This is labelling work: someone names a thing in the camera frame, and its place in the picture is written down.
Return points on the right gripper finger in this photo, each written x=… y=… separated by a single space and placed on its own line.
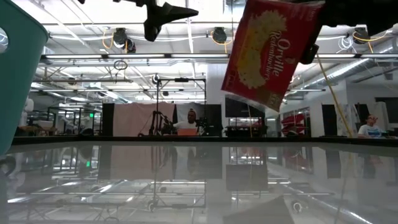
x=326 y=12
x=311 y=54

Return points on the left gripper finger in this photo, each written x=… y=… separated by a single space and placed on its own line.
x=153 y=29
x=168 y=12

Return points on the red Orville popcorn bag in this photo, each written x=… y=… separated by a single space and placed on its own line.
x=267 y=53

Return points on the teal plastic basket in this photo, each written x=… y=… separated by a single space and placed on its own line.
x=18 y=77

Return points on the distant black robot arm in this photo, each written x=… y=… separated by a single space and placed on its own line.
x=202 y=124
x=154 y=119

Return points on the overhead LED light bar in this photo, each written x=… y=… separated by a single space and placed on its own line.
x=140 y=56

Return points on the black door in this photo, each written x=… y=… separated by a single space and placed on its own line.
x=329 y=119

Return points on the red equipment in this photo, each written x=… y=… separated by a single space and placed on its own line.
x=293 y=121

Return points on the pink fabric backdrop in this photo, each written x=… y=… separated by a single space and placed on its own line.
x=130 y=119

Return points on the dark window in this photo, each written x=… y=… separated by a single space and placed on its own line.
x=387 y=109

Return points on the person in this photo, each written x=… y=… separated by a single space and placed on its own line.
x=370 y=130
x=186 y=124

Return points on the white building column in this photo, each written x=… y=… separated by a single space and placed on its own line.
x=214 y=105

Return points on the black partition panel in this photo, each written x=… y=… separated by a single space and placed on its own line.
x=214 y=121
x=108 y=119

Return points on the orange box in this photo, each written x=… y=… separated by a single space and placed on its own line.
x=187 y=132

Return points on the white humanoid robot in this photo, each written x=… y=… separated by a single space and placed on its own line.
x=29 y=105

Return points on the silver ventilation duct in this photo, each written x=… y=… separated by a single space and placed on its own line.
x=367 y=60

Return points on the distant black rig frame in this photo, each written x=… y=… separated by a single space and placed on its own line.
x=182 y=80

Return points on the black wall screen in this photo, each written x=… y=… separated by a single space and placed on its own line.
x=239 y=109

